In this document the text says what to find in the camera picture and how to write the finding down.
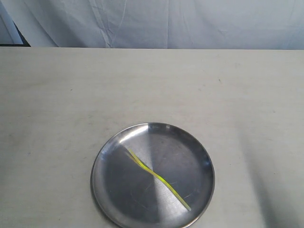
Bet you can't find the white backdrop cloth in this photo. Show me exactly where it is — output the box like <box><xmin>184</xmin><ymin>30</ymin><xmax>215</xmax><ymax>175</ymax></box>
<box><xmin>1</xmin><ymin>0</ymin><xmax>304</xmax><ymax>49</ymax></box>

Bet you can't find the thin yellow stick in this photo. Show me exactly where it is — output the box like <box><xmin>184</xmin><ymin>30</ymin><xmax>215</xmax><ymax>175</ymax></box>
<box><xmin>128</xmin><ymin>149</ymin><xmax>191</xmax><ymax>211</ymax></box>

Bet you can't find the round stainless steel plate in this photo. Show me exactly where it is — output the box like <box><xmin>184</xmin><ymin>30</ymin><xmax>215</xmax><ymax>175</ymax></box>
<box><xmin>90</xmin><ymin>122</ymin><xmax>215</xmax><ymax>228</ymax></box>

